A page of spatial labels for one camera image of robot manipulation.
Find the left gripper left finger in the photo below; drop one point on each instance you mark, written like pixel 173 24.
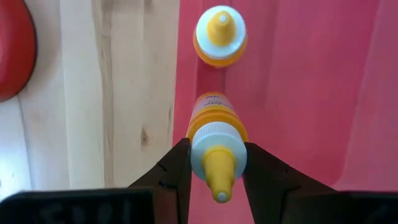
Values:
pixel 174 174

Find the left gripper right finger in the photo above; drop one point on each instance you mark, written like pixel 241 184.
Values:
pixel 267 180

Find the large yellow food coloring bottle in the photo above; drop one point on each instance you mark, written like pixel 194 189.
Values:
pixel 217 149
pixel 220 35

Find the pink translucent plastic bin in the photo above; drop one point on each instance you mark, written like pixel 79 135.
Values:
pixel 311 93

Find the red desk lamp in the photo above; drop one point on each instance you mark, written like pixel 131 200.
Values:
pixel 12 46

